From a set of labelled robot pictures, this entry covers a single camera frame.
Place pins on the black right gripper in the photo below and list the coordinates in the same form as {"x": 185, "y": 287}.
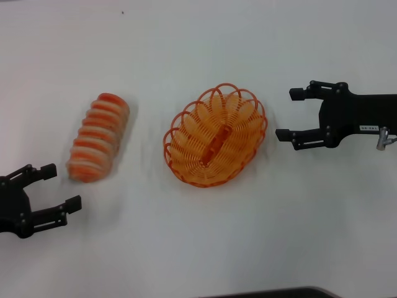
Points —
{"x": 356, "y": 111}

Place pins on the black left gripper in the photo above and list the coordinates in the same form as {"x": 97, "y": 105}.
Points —
{"x": 14, "y": 208}

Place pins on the orange striped shrimp tail toy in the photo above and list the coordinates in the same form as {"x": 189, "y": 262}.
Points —
{"x": 96, "y": 136}

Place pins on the orange woven plastic basket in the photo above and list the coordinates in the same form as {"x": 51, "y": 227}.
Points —
{"x": 217, "y": 139}

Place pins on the silver plug on right gripper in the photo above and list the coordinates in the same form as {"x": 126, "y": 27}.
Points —
{"x": 383, "y": 138}

